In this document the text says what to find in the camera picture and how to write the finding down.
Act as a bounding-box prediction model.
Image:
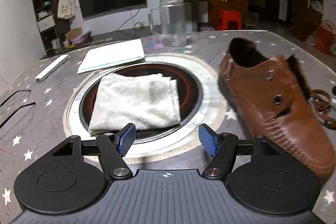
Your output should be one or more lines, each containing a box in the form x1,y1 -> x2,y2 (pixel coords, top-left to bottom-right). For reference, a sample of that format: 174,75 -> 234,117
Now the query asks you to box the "brown leather shoe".
218,38 -> 335,182

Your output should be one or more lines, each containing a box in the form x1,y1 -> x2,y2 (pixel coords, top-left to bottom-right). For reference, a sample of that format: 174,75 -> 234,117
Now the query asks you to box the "brown shoelace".
310,89 -> 336,130

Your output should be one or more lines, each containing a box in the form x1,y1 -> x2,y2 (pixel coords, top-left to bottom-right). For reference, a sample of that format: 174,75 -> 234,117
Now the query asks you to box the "round induction cooktop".
63,53 -> 228,164

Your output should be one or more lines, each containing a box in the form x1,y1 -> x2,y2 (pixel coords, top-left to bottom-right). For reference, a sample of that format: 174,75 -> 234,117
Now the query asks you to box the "white folded cloth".
88,73 -> 182,135

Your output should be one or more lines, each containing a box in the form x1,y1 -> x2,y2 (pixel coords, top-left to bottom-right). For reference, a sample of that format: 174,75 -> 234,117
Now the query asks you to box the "white paper sheet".
77,39 -> 145,74

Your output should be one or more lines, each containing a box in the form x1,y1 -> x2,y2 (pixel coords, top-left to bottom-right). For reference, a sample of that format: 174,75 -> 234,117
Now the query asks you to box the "white flat bar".
35,55 -> 69,83

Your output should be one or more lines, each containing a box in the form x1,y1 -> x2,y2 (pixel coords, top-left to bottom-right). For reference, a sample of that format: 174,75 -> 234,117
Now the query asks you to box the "purple waste bin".
198,22 -> 216,32

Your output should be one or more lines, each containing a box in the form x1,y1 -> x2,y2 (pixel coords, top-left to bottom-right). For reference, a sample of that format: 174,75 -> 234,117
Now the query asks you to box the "cardboard box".
65,27 -> 83,40

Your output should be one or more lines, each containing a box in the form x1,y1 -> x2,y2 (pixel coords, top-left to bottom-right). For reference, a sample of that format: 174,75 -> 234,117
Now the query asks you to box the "red plastic stool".
217,9 -> 242,31

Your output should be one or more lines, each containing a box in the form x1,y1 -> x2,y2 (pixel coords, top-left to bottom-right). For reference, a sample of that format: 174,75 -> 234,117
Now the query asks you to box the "clear glass jar mug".
148,0 -> 187,47

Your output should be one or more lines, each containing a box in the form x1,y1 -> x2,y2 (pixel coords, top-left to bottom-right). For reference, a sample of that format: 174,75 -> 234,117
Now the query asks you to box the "white tote bag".
57,0 -> 74,19

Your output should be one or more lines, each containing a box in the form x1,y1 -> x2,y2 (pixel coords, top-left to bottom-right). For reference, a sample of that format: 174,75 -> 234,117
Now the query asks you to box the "red orange basket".
306,20 -> 335,56

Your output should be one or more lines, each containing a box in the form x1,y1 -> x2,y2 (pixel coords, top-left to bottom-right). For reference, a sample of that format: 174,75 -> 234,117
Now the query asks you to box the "dark shelf unit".
33,0 -> 70,56

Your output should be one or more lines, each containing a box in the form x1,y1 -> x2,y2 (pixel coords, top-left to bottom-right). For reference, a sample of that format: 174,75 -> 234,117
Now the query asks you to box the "black cable on table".
0,89 -> 37,128

